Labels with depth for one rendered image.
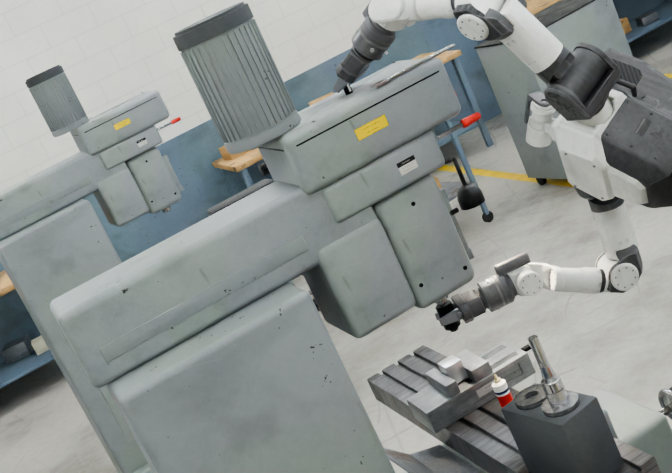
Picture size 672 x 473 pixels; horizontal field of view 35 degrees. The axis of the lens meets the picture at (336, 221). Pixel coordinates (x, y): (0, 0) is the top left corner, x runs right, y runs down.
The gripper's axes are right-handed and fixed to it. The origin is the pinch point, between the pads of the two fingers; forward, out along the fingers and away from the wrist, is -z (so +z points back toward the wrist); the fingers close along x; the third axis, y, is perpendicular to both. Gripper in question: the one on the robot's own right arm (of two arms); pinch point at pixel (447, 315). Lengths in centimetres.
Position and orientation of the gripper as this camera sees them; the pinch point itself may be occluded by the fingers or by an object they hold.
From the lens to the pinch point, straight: 292.0
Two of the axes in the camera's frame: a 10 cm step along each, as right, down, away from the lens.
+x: 1.3, 2.2, -9.7
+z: 9.0, -4.3, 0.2
